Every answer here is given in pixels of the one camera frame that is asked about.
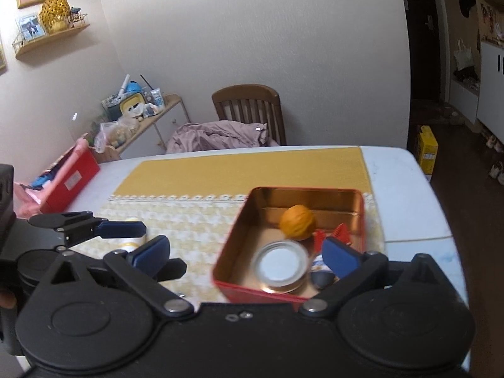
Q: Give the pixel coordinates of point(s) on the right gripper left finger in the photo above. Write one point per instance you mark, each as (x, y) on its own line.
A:
(136, 272)

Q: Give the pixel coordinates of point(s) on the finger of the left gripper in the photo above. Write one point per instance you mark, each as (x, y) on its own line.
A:
(78, 227)
(174, 269)

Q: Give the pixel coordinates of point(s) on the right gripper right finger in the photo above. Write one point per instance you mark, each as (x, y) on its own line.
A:
(356, 273)

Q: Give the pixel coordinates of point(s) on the red candy wrapper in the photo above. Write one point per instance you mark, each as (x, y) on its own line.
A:
(341, 233)

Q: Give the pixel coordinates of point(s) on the round tin lid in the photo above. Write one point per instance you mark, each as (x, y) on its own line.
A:
(280, 267)

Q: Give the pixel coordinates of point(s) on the orange fruit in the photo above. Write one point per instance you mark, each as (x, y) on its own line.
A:
(298, 223)

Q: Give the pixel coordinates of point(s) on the red metal tin box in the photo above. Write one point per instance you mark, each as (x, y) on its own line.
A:
(257, 225)

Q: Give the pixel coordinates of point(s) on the yellow white cylinder bottle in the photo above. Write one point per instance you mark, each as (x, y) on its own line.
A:
(132, 243)

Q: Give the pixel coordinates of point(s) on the black clear tape measure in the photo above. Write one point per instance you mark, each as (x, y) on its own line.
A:
(321, 276)

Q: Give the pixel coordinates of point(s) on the red storage box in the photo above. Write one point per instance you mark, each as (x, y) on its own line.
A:
(79, 176)

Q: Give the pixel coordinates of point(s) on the yellow patterned tablecloth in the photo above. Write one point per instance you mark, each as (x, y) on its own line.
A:
(194, 199)

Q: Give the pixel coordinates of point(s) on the clear plastic bag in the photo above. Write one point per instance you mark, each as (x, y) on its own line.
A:
(115, 133)

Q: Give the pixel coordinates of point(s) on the white side cabinet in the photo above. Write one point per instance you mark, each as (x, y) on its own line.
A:
(153, 135)

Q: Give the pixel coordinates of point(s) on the pink cloth on chair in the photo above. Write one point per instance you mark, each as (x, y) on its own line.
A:
(218, 135)

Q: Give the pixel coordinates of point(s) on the yellow carton on floor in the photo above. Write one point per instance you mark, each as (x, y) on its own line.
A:
(426, 151)

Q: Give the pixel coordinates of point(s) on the blue yellow toy box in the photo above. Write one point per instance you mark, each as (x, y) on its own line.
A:
(118, 105)

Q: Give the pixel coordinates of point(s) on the wooden chair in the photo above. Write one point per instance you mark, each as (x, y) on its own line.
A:
(252, 103)

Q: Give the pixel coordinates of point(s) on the golden flower ornament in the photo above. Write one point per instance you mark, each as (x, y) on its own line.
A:
(54, 15)

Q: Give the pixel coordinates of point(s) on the wooden wall shelf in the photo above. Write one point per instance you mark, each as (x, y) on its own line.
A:
(77, 24)

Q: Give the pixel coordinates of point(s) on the small photo frame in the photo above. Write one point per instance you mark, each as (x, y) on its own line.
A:
(30, 28)

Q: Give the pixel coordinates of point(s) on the white wall cabinet unit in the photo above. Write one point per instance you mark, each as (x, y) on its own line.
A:
(490, 31)

